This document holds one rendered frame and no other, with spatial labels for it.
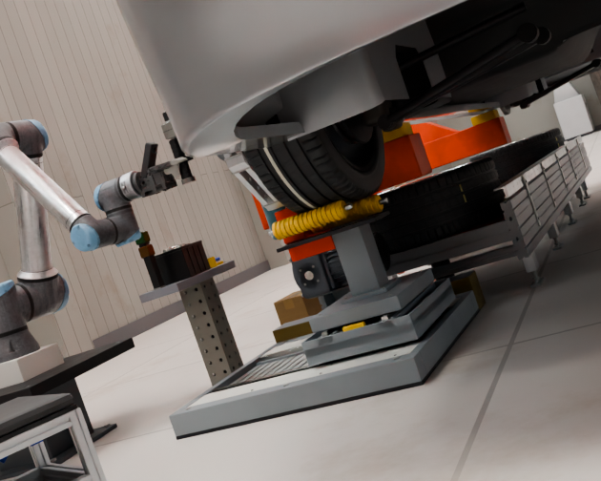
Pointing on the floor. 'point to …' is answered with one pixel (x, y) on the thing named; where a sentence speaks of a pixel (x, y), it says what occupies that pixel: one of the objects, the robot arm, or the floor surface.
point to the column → (211, 329)
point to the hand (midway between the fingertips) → (186, 157)
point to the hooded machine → (572, 113)
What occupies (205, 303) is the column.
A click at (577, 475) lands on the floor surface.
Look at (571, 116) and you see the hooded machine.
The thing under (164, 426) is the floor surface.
